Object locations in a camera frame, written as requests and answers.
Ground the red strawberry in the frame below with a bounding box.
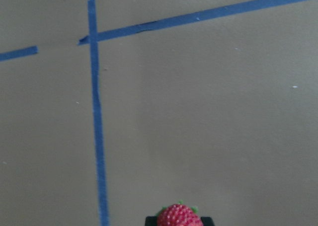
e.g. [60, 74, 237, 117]
[156, 201, 203, 226]

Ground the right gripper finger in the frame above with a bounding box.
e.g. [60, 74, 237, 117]
[145, 215, 216, 226]

